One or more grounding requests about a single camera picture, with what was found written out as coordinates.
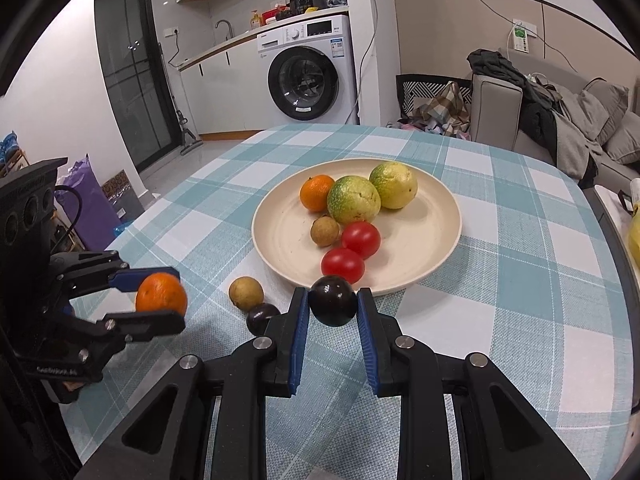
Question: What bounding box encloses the red tomato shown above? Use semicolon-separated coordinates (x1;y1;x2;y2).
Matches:
341;221;382;260
321;247;366;285

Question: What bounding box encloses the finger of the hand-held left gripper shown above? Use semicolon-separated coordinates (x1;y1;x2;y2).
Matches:
70;310;186;346
50;250;181;301

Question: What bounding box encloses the yellow packet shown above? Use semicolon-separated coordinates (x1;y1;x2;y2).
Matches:
627;202;640;266

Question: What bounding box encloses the dark purple round fruit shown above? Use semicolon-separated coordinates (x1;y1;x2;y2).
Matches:
246;303;282;337
309;275;358;328

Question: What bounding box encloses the patterned box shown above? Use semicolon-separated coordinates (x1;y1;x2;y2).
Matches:
101;171;146;223

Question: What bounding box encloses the white side table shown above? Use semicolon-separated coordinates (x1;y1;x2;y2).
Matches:
592;177;640;271

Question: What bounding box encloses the white kitchen cabinet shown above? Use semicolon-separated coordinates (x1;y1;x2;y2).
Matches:
179;35;266;136

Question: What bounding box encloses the cream round plate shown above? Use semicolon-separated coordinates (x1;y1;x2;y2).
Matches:
251;159;462;297

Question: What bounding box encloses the grey sofa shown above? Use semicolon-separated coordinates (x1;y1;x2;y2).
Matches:
470;72;640;191

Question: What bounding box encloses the purple bag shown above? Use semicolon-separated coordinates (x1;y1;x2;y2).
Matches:
55;156;121;238

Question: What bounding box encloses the grey cushion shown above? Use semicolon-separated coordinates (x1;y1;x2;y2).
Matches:
602;110;640;165
580;77;630;146

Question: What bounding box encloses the plaid cloth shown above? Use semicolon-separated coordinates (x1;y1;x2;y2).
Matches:
412;81;472;136

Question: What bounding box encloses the yellow-green round fruit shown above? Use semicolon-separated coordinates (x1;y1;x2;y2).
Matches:
327;175;382;225
369;161;418;210

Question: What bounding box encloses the upright vacuum cleaner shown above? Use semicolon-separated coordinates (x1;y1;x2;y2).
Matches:
172;107;203;156

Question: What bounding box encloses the black glass door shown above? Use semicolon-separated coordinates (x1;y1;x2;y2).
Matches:
94;0;183;173

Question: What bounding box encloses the blue checked tablecloth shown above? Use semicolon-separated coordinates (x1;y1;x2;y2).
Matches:
60;124;636;480

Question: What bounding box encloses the white washing machine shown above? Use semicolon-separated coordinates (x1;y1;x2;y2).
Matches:
257;14;358;125

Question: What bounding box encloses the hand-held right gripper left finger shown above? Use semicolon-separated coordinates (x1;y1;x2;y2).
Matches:
75;287;311;480

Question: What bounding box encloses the brown longan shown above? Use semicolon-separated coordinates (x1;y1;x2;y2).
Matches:
229;276;264;311
310;215;341;248

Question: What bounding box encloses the grey garment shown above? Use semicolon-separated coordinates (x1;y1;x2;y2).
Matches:
545;82;606;181

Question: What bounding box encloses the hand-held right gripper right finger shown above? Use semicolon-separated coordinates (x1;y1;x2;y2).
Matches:
356;287;593;480

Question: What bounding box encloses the dark clothes pile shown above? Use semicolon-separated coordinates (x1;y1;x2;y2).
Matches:
467;49;558;161

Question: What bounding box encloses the orange mandarin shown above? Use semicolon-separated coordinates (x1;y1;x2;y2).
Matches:
135;272;188;314
299;174;336;213

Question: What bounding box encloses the black patterned basket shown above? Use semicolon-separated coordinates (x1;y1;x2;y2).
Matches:
395;74;473;131

